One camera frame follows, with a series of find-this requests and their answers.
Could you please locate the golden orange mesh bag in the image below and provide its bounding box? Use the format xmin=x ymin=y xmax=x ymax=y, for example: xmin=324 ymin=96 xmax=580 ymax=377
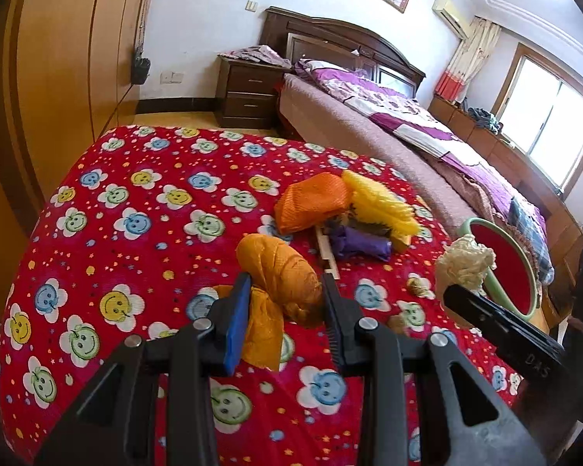
xmin=213 ymin=233 xmax=324 ymax=372

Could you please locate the green red trash bin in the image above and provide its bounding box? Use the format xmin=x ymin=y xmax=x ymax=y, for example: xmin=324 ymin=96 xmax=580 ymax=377
xmin=458 ymin=218 xmax=538 ymax=322

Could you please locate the cream foam net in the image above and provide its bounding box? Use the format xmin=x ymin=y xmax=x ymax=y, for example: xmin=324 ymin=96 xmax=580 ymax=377
xmin=435 ymin=233 xmax=496 ymax=298

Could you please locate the yellow foam net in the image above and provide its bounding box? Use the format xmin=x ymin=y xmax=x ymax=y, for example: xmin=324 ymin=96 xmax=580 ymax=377
xmin=341 ymin=170 xmax=421 ymax=237

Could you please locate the orange foam net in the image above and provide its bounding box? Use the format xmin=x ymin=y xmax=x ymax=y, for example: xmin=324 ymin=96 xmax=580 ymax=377
xmin=275 ymin=172 xmax=352 ymax=235

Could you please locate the wooden stick piece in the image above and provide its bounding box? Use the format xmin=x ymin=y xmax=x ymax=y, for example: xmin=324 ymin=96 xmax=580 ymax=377
xmin=315 ymin=225 xmax=340 ymax=281

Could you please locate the purple wrapper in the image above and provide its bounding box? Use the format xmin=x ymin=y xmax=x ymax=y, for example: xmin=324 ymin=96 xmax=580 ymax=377
xmin=328 ymin=225 xmax=392 ymax=262

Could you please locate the low wooden cabinet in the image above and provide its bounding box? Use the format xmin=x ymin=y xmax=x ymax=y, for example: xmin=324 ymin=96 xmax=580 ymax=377
xmin=429 ymin=96 xmax=583 ymax=308

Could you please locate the blue plaid pillow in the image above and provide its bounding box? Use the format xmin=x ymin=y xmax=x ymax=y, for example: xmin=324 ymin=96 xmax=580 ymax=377
xmin=508 ymin=197 xmax=555 ymax=285

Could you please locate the red smiley flower quilt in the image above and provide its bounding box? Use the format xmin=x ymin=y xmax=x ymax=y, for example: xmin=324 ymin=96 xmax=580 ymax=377
xmin=0 ymin=126 xmax=521 ymax=465

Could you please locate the purple floral duvet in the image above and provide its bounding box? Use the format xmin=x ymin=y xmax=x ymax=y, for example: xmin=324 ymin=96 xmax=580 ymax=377
xmin=295 ymin=59 xmax=546 ymax=237

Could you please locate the dark wooden nightstand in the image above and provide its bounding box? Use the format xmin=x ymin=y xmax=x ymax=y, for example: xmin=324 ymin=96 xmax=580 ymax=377
xmin=215 ymin=58 xmax=286 ymax=129

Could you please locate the teal clothes pile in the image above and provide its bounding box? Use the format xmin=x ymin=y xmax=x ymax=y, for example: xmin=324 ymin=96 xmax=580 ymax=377
xmin=468 ymin=107 xmax=502 ymax=135

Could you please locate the dark wooden bed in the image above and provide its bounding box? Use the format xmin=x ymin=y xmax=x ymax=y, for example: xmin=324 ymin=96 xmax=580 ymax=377
xmin=260 ymin=6 xmax=525 ymax=241

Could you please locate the window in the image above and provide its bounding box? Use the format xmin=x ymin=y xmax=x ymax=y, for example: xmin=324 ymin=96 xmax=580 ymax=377
xmin=492 ymin=43 xmax=583 ymax=198

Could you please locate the folded cloth on nightstand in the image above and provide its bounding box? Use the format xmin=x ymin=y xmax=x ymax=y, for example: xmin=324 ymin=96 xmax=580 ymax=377
xmin=219 ymin=44 xmax=292 ymax=71

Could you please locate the black hanging bag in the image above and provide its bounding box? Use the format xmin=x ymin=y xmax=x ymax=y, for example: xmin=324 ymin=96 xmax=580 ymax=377
xmin=130 ymin=45 xmax=151 ymax=85

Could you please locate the cream red curtain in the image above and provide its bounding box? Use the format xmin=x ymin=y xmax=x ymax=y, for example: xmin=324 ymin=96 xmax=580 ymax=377
xmin=434 ymin=17 xmax=502 ymax=103

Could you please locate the wooden wardrobe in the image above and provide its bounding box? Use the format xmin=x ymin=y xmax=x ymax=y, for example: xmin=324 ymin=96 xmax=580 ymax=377
xmin=0 ymin=0 xmax=149 ymax=329

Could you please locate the wall socket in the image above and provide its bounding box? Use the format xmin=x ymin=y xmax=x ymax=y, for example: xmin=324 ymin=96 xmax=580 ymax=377
xmin=160 ymin=71 xmax=184 ymax=84

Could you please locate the wall light switch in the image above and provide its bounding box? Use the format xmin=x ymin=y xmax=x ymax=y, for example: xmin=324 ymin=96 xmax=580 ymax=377
xmin=245 ymin=0 xmax=258 ymax=13

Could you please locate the wall air conditioner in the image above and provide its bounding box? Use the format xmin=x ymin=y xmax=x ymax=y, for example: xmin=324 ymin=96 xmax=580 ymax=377
xmin=433 ymin=0 xmax=472 ymax=40

